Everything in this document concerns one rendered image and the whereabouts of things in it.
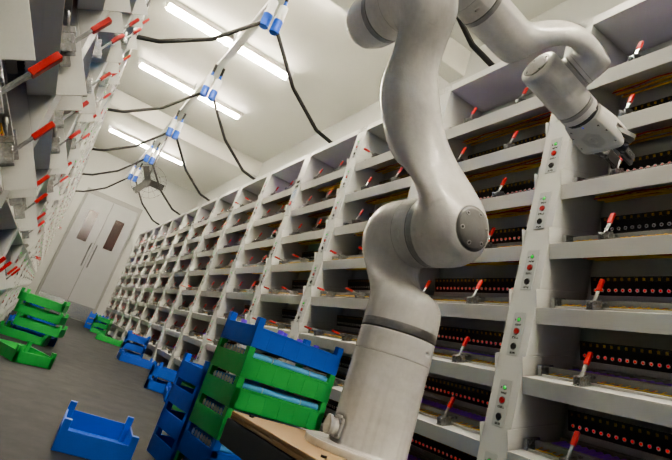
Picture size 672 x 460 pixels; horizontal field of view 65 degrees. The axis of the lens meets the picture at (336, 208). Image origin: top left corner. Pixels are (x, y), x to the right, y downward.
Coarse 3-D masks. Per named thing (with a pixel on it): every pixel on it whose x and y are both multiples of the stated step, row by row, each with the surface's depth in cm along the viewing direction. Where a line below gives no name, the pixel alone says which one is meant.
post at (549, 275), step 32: (608, 96) 175; (544, 160) 168; (576, 160) 163; (544, 192) 162; (576, 224) 159; (544, 256) 151; (544, 288) 149; (576, 288) 156; (512, 320) 151; (544, 352) 146; (576, 352) 152; (512, 384) 142; (512, 416) 138; (544, 416) 143; (480, 448) 142
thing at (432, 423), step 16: (432, 384) 192; (448, 384) 184; (432, 400) 187; (448, 400) 183; (464, 400) 177; (480, 400) 171; (432, 416) 168; (448, 416) 160; (464, 416) 161; (480, 416) 165; (416, 432) 167; (432, 432) 160; (448, 432) 154; (464, 432) 152; (480, 432) 144; (464, 448) 148
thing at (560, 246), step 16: (560, 240) 154; (592, 240) 140; (608, 240) 136; (624, 240) 132; (640, 240) 129; (656, 240) 125; (560, 256) 148; (576, 256) 144; (592, 256) 140; (608, 256) 136; (624, 256) 145; (640, 256) 141; (656, 256) 137
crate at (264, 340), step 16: (256, 320) 143; (224, 336) 154; (240, 336) 146; (256, 336) 141; (272, 336) 144; (272, 352) 143; (288, 352) 146; (304, 352) 149; (320, 352) 152; (336, 352) 156; (320, 368) 152; (336, 368) 155
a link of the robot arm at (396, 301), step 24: (384, 216) 90; (384, 240) 89; (384, 264) 88; (408, 264) 89; (384, 288) 82; (408, 288) 82; (384, 312) 80; (408, 312) 79; (432, 312) 81; (432, 336) 80
